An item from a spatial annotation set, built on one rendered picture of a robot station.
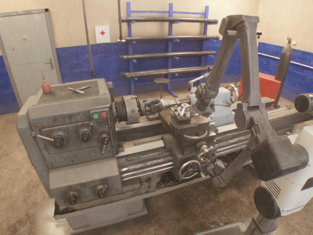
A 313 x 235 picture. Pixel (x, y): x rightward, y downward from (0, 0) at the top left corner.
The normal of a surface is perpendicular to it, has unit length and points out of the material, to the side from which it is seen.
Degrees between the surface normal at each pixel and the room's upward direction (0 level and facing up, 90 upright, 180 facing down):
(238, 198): 0
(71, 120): 90
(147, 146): 36
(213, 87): 112
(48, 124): 90
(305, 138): 63
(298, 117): 70
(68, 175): 32
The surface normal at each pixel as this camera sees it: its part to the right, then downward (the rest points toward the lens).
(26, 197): 0.00, -0.87
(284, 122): -0.84, -0.09
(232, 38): 0.17, 0.77
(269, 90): -0.77, 0.31
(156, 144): 0.20, -0.44
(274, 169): -0.98, 0.09
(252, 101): 0.17, 0.10
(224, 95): 0.33, 0.33
